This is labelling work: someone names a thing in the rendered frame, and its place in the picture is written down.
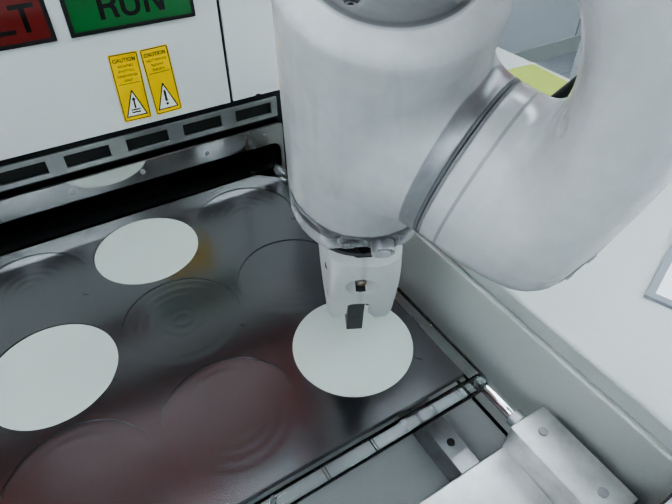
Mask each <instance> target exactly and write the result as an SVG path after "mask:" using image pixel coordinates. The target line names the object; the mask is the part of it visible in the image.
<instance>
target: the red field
mask: <svg viewBox="0 0 672 504"><path fill-rule="evenodd" d="M47 38H52V37H51V34H50V31H49V29H48V26H47V23H46V20H45V17H44V14H43V12H42V9H41V6H40V3H39V0H0V47H2V46H7V45H13V44H19V43H24V42H30V41H35V40H41V39H47Z"/></svg>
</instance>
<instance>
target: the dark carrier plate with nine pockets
mask: <svg viewBox="0 0 672 504"><path fill-rule="evenodd" d="M150 218H169V219H174V220H178V221H181V222H183V223H185V224H187V225H188V226H190V227H191V228H192V229H193V230H194V232H195V233H196V235H197V238H198V248H197V251H196V253H195V255H194V257H193V258H192V259H191V261H190V262H189V263H188V264H187V265H186V266H185V267H183V268H182V269H181V270H179V271H178V272H176V273H174V274H173V275H171V276H169V277H166V278H164V279H161V280H158V281H155V282H151V283H146V284H121V283H117V282H114V281H111V280H109V279H107V278H105V277H104V276H103V275H101V274H100V273H99V271H98V270H97V268H96V265H95V254H96V251H97V249H98V247H99V245H100V244H101V243H102V241H103V240H104V239H105V238H106V237H107V236H109V235H110V234H111V233H112V232H114V231H115V230H117V229H119V228H121V227H123V226H125V225H127V224H130V223H133V222H136V221H139V220H144V219H150ZM324 304H326V297H325V291H324V285H323V278H322V270H321V262H320V253H319V243H317V242H316V241H315V240H313V239H312V238H311V237H310V236H309V235H308V234H307V233H306V232H305V231H304V230H303V229H302V227H301V226H300V224H299V223H298V221H297V220H296V218H295V215H294V213H293V211H292V207H291V202H290V195H289V187H288V186H287V185H286V184H285V183H284V182H283V181H282V180H281V179H280V178H276V177H269V176H262V175H255V176H252V177H249V178H246V179H243V180H240V181H236V182H233V183H230V184H227V185H224V186H221V187H218V188H214V189H211V190H208V191H205V192H202V193H199V194H196V195H192V196H189V197H186V198H183V199H180V200H177V201H174V202H170V203H167V204H164V205H161V206H158V207H155V208H152V209H148V210H145V211H142V212H139V213H136V214H133V215H130V216H126V217H123V218H120V219H117V220H114V221H111V222H108V223H104V224H101V225H98V226H95V227H92V228H89V229H86V230H82V231H79V232H76V233H73V234H70V235H67V236H64V237H60V238H57V239H54V240H51V241H48V242H45V243H42V244H38V245H35V246H32V247H29V248H26V249H23V250H20V251H16V252H13V253H10V254H7V255H4V256H1V257H0V358H1V357H2V356H3V355H4V354H5V353H6V352H7V351H8V350H10V349H11V348H12V347H13V346H15V345H16V344H18V343H19V342H21V341H22V340H24V339H26V338H27V337H29V336H31V335H33V334H35V333H38V332H40V331H43V330H45V329H49V328H52V327H56V326H61V325H69V324H82V325H89V326H93V327H96V328H98V329H101V330H102V331H104V332H106V333H107V334H108V335H109V336H110V337H111V338H112V339H113V341H114V342H115V344H116V347H117V350H118V365H117V369H116V372H115V374H114V377H113V379H112V381H111V383H110V385H109V386H108V388H107V389H106V390H105V391H104V392H103V393H102V394H101V396H100V397H99V398H98V399H97V400H96V401H95V402H93V403H92V404H91V405H90V406H89V407H87V408H86V409H85V410H83V411H82V412H80V413H79V414H77V415H76V416H74V417H72V418H70V419H68V420H66V421H64V422H62V423H59V424H57V425H54V426H51V427H48V428H44V429H39V430H32V431H18V430H11V429H7V428H4V427H2V426H0V504H245V503H247V502H249V501H250V500H252V499H254V498H256V497H257V496H259V495H261V494H262V493H264V492H266V491H268V490H269V489H271V488H273V487H275V486H276V485H278V484H280V483H281V482H283V481H285V480H287V479H288V478H290V477H292V476H294V475H295V474H297V473H299V472H300V471H302V470H304V469H306V468H307V467H309V466H311V465H313V464H314V463H316V462H318V461H320V460H321V459H323V458H325V457H326V456H328V455H330V454H332V453H333V452H335V451H337V450H339V449H340V448H342V447H344V446H345V445H347V444H349V443H351V442H352V441H354V440H356V439H358V438H359V437H361V436H363V435H364V434H366V433H368V432H370V431H371V430H373V429H375V428H377V427H378V426H380V425H382V424H383V423H385V422H387V421H389V420H390V419H392V418H394V417H396V416H397V415H399V414H401V413H402V412H404V411H406V410H408V409H409V408H411V407H413V406H415V405H416V404H418V403H420V402H421V401H423V400H425V399H427V398H428V397H430V396H432V395H434V394H435V393H437V392H439V391H440V390H442V389H444V388H446V387H447V386H449V385H451V384H453V383H454V382H456V381H458V380H459V379H461V378H463V375H464V373H463V372H462V371H461V370H460V368H459V367H458V366H457V365H456V364H455V363H454V362H453V361H452V360H451V359H450V358H449V357H448V356H447V355H446V354H445V353H444V352H443V350H442V349H441V348H440V347H439V346H438V345H437V344H436V343H435V342H434V341H433V340H432V339H431V338H430V337H429V336H428V335H427V334H426V332H425V331H424V330H423V329H422V328H421V327H420V326H419V325H418V324H417V323H416V322H415V321H414V320H413V319H412V318H411V317H410V316H409V314H408V313H407V312H406V311H405V310H404V309H403V308H402V307H401V306H400V305H399V304H398V303H397V302H396V301H395V300H394V302H393V305H392V308H391V310H390V311H392V312H393V313H395V314H396V315H397V316H398V317H399V318H400V319H401V320H402V321H403V322H404V324H405V325H406V327H407V328H408V330H409V332H410V335H411V338H412V342H413V356H412V361H411V364H410V366H409V368H408V370H407V372H406V373H405V374H404V376H403V377H402V378H401V379H400V380H399V381H398V382H397V383H396V384H394V385H393V386H391V387H390V388H388V389H386V390H384V391H382V392H380V393H377V394H374V395H370V396H364V397H344V396H339V395H335V394H331V393H329V392H326V391H324V390H322V389H320V388H318V387H316V386H315V385H313V384H312V383H311V382H310V381H308V380H307V379H306V378H305V377H304V375H303V374H302V373H301V371H300V370H299V368H298V367H297V364H296V362H295V359H294V356H293V338H294V335H295V332H296V330H297V328H298V326H299V324H300V323H301V321H302V320H303V319H304V318H305V317H306V316H307V315H308V314H309V313H310V312H312V311H313V310H315V309H316V308H318V307H320V306H322V305H324Z"/></svg>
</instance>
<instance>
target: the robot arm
mask: <svg viewBox="0 0 672 504"><path fill-rule="evenodd" d="M513 1H514V0H271V2H272V13H273V24H274V34H275V45H276V56H277V66H278V77H279V88H280V99H281V109H282V120H283V131H284V141H285V152H286V163H287V173H288V184H289V195H290V202H291V207H292V211H293V213H294V215H295V218H296V220H297V221H298V223H299V224H300V226H301V227H302V229H303V230H304V231H305V232H306V233H307V234H308V235H309V236H310V237H311V238H312V239H313V240H315V241H316V242H317V243H319V253H320V262H321V270H322V278H323V285H324V291H325V297H326V304H327V310H328V313H329V314H330V315H331V316H332V317H333V318H335V319H336V317H341V316H343V315H345V321H346V329H361V328H362V324H363V315H364V307H365V304H366V305H369V307H368V313H369V314H370V315H372V316H373V317H381V316H386V315H387V314H388V313H389V312H390V310H391V308H392V305H393V302H394V299H395V295H396V291H397V288H398V283H399V278H400V272H401V263H402V245H403V244H404V243H406V242H407V241H408V240H410V239H411V238H412V236H413V235H414V234H415V233H416V232H417V233H418V234H420V235H421V236H423V237H424V238H426V239H427V240H429V241H430V242H432V243H433V244H434V245H436V246H437V247H439V248H440V249H442V250H443V251H444V252H446V253H447V254H449V255H450V256H451V257H453V258H454V259H456V260H457V261H459V262H460V263H462V264H463V265H465V266H466V267H468V268H469V269H471V270H473V271H474V272H476V273H477V274H479V275H481V276H483V277H485V278H487V279H489V280H491V281H493V282H495V283H497V284H499V285H501V286H504V287H507V288H509V289H513V290H517V291H525V292H529V291H540V290H544V289H548V288H550V287H552V286H554V285H556V284H558V283H560V282H562V281H563V280H568V279H570V278H571V277H572V276H573V275H574V274H575V272H576V271H578V270H579V269H580V268H581V267H583V266H584V265H585V264H586V263H587V264H588V263H590V262H591V261H592V260H594V259H595V258H596V257H597V254H598V253H599V252H600V251H601V250H602V249H603V248H604V247H605V246H606V245H607V244H608V243H609V242H610V241H612V240H613V239H614V238H615V237H616V236H617V235H618V234H619V233H620V232H621V231H622V230H623V229H624V228H625V227H626V226H627V225H628V224H630V223H631V222H632V221H633V220H634V219H635V218H636V217H637V216H638V215H639V214H640V213H641V212H642V211H643V210H644V209H645V208H646V207H647V206H648V205H649V204H650V203H651V202H652V201H653V200H654V199H655V198H656V197H657V196H658V195H659V194H660V193H661V192H662V191H663V190H664V189H665V188H666V186H667V185H668V184H669V183H670V182H671V181H672V0H578V3H579V11H580V19H581V57H580V63H579V69H578V74H577V77H576V80H575V83H574V86H573V88H572V90H571V92H570V94H569V96H568V97H566V98H554V97H551V96H549V95H547V94H544V93H542V92H540V91H539V90H537V89H535V88H533V87H532V86H530V85H528V84H527V83H525V82H523V81H521V80H520V79H519V78H517V77H515V76H514V75H513V74H511V73H510V72H509V71H508V70H507V69H506V68H505V67H504V66H503V65H502V63H501V62H500V60H499V59H498V57H497V54H496V48H497V46H498V44H499V41H500V39H501V37H502V34H503V32H504V30H505V27H506V25H507V22H508V20H509V17H510V14H511V10H512V6H513Z"/></svg>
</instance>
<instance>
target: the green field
mask: <svg viewBox="0 0 672 504"><path fill-rule="evenodd" d="M64 1H65V4H66V7H67V10H68V13H69V16H70V19H71V22H72V25H73V28H74V31H75V33H80V32H86V31H92V30H97V29H103V28H109V27H114V26H120V25H126V24H131V23H137V22H142V21H148V20H154V19H159V18H165V17H171V16H176V15H182V14H187V13H192V12H191V6H190V1H189V0H64Z"/></svg>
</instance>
